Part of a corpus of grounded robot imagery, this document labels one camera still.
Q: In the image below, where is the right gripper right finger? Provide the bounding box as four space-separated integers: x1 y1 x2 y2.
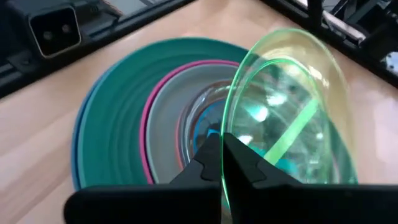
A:
222 132 398 224

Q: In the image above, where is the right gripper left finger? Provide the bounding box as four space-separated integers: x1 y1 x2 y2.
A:
63 132 223 224

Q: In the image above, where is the small pink translucent plate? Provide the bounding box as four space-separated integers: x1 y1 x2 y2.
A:
174 118 187 170

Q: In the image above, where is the medium grey-blue plastic plate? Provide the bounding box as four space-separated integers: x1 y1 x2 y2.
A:
145 63 239 184

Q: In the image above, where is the small teal translucent plate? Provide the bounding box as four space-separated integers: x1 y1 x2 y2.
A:
192 99 224 153

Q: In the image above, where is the medium magenta plastic plate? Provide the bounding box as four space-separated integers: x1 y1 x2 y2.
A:
139 58 240 185

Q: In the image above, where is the large green plastic plate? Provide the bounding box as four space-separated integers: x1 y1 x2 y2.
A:
76 37 358 189

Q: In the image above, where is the small green translucent plate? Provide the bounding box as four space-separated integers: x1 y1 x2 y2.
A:
220 27 358 218

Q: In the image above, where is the large blue plastic plate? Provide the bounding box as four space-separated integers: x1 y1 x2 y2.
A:
70 62 94 191

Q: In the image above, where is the silver metal strip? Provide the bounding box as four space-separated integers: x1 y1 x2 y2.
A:
298 0 368 44

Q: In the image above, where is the black metal table frame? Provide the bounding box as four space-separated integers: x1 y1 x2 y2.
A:
0 0 398 97

